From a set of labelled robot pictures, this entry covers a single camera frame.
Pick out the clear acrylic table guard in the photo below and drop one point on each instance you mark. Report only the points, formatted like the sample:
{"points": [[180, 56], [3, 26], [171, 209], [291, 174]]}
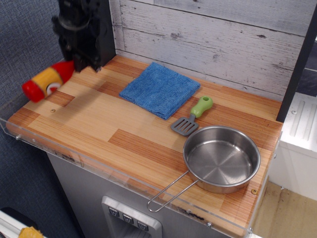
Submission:
{"points": [[87, 122]]}

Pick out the dark left support post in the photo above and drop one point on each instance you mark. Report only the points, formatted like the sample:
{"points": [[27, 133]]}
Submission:
{"points": [[106, 38]]}

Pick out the blue folded cloth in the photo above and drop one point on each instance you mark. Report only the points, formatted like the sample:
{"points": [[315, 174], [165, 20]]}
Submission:
{"points": [[160, 90]]}

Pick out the dark support post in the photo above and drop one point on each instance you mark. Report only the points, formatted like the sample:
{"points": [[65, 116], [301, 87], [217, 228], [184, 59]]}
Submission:
{"points": [[299, 68], [106, 38]]}

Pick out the stainless steel pan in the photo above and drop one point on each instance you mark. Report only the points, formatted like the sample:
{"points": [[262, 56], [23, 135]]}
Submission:
{"points": [[219, 159]]}

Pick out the green handled grey spatula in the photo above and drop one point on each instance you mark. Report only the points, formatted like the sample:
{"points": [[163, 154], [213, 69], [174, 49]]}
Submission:
{"points": [[187, 125]]}

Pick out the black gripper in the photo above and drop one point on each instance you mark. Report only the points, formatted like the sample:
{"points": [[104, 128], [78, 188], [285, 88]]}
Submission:
{"points": [[77, 42]]}

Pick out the grey cabinet with dispenser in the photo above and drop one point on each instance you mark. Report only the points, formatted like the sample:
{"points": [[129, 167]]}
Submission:
{"points": [[107, 209]]}

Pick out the red toy sauce bottle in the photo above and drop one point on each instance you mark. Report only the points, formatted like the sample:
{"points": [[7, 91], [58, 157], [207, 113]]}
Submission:
{"points": [[49, 80]]}

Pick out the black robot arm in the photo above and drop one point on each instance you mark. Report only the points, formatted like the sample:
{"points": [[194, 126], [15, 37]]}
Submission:
{"points": [[72, 9]]}

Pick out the white ribbed side counter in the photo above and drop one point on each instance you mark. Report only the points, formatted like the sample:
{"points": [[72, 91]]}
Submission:
{"points": [[294, 166]]}

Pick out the dark right support post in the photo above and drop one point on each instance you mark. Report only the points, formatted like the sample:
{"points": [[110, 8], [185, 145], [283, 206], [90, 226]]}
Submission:
{"points": [[299, 68]]}

